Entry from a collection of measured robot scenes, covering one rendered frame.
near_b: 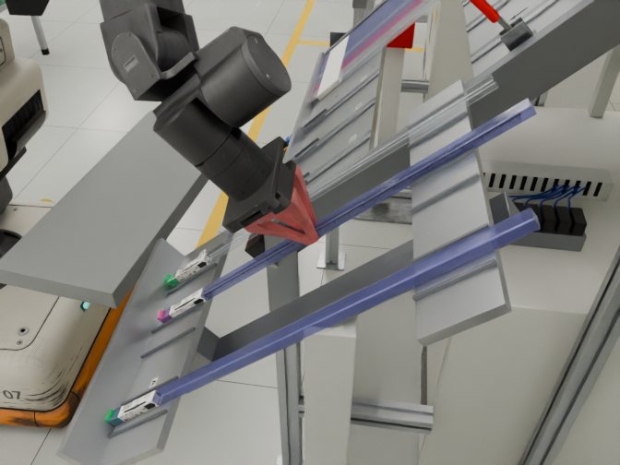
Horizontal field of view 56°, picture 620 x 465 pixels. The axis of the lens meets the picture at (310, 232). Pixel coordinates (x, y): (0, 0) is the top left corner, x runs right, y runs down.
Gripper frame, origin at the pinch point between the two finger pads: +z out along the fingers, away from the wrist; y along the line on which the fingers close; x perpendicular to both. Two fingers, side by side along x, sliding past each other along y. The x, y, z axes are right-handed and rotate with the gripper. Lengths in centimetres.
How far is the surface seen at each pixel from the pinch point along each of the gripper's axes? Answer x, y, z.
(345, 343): 3.3, -6.7, 11.0
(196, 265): 21.3, 7.3, 0.7
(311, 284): 64, 76, 70
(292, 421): 45, 13, 47
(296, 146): 17.2, 44.7, 12.3
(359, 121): 1.6, 37.0, 11.0
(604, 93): -32, 79, 61
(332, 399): 11.3, -7.3, 18.8
